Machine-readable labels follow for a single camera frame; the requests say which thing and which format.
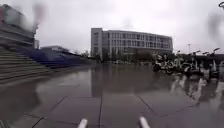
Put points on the row of trees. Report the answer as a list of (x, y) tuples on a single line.
[(140, 56)]

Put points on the white multi-storey building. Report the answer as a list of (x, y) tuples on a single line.
[(133, 41)]

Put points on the wet grey paved plaza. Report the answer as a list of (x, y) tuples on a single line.
[(113, 100)]

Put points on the robot's own part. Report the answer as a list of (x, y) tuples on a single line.
[(144, 122), (82, 123)]

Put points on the row of parked scooters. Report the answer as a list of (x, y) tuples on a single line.
[(186, 67)]

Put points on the lamp pole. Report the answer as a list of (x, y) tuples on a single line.
[(189, 49)]

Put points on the grey stone steps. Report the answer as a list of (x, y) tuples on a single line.
[(16, 66)]

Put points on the grey building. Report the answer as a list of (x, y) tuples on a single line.
[(13, 31)]

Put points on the blue sloped wall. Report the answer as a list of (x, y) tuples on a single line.
[(50, 57)]

